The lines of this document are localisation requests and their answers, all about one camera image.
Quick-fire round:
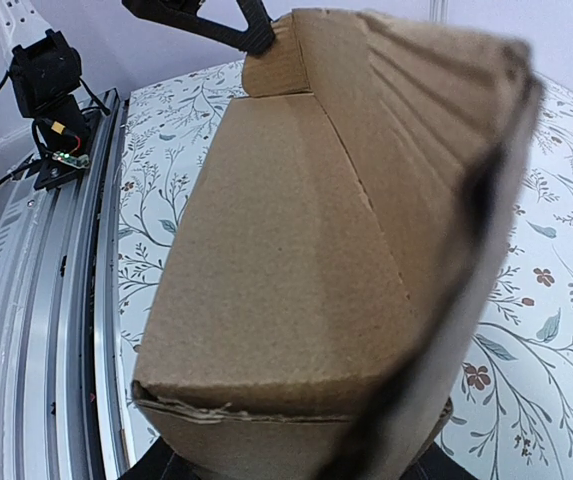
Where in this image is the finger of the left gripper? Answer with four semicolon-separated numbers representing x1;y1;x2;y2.
122;0;274;56

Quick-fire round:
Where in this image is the brown cardboard box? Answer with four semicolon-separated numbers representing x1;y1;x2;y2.
132;8;543;479

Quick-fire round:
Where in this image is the floral patterned table mat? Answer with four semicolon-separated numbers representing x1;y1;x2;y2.
117;62;573;479

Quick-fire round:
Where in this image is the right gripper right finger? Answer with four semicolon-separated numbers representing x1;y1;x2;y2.
405;443;476;480

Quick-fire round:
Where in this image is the right aluminium frame post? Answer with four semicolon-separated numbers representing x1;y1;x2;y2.
429;0;449;24

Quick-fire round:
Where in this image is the front aluminium rail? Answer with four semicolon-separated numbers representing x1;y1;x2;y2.
0;91;132;479

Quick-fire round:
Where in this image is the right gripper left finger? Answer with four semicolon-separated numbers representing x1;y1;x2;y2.
120;439;199;480

